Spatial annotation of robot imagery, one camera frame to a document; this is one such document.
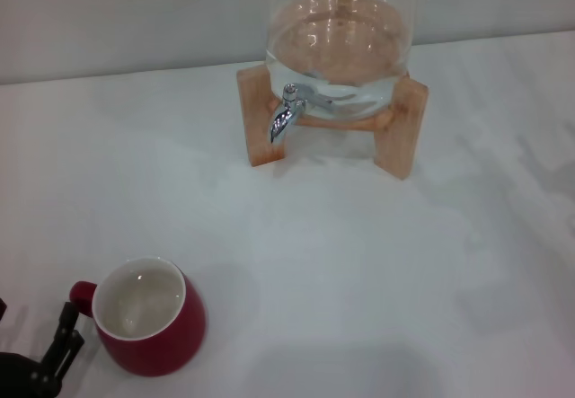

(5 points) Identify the red ceramic cup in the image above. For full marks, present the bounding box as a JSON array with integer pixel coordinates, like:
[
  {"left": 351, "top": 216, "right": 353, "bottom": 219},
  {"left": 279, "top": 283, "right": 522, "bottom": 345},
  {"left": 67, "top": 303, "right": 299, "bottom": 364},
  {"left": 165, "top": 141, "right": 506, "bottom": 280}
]
[{"left": 68, "top": 256, "right": 208, "bottom": 377}]

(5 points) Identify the wooden dispenser stand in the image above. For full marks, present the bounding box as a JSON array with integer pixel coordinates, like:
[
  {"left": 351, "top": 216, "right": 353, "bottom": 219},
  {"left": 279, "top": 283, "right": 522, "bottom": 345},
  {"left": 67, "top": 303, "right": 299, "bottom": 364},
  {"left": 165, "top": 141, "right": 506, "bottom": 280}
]
[{"left": 236, "top": 61, "right": 429, "bottom": 179}]

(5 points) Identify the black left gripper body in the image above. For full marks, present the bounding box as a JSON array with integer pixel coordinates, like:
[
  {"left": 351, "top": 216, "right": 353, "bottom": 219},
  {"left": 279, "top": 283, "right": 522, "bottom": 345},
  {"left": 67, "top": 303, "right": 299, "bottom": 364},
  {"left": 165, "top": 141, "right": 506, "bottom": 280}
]
[{"left": 0, "top": 350, "right": 62, "bottom": 398}]

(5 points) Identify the glass water dispenser jar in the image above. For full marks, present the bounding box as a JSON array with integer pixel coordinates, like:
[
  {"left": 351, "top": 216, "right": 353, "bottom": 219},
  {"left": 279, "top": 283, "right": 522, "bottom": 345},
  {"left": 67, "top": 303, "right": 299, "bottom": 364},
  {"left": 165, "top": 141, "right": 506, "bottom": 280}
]
[{"left": 263, "top": 0, "right": 412, "bottom": 120}]

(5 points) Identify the chrome faucet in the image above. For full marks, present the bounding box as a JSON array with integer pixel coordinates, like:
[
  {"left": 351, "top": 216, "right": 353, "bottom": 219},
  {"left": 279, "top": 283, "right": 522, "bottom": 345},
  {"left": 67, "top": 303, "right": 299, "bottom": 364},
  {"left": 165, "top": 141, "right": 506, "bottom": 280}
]
[{"left": 268, "top": 82, "right": 336, "bottom": 144}]

